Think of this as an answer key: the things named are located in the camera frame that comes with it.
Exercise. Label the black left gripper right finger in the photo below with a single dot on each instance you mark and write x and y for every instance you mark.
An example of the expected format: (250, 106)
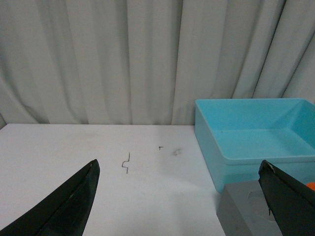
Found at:
(291, 202)

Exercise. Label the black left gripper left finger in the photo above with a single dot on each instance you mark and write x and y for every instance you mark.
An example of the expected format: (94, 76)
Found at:
(65, 211)

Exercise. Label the orange cylinder part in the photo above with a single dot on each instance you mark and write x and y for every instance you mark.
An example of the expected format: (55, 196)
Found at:
(311, 185)

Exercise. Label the gray block with round hole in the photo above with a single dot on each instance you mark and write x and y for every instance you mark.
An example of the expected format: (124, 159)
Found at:
(243, 211)

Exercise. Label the light blue plastic box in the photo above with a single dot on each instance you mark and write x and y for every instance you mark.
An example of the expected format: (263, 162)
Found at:
(236, 135)

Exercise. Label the white pleated curtain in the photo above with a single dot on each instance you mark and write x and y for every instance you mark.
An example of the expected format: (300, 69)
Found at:
(148, 61)

